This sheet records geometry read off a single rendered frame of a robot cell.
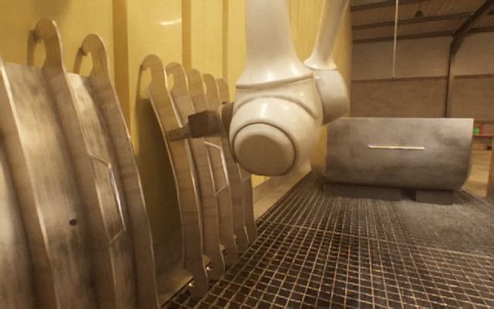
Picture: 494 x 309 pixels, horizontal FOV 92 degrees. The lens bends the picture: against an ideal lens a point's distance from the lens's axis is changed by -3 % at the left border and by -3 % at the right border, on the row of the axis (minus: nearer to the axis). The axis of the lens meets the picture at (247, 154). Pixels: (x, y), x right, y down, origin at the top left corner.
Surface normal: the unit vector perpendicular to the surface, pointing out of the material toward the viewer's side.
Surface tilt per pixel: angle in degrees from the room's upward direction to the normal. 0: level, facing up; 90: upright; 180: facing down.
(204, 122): 90
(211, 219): 90
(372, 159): 89
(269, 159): 116
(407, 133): 93
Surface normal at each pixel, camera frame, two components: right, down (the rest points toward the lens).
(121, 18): -0.09, 0.11
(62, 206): 0.89, -0.18
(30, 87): 0.82, -0.40
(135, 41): 0.91, 0.06
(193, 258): -0.41, 0.10
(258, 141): -0.29, 0.58
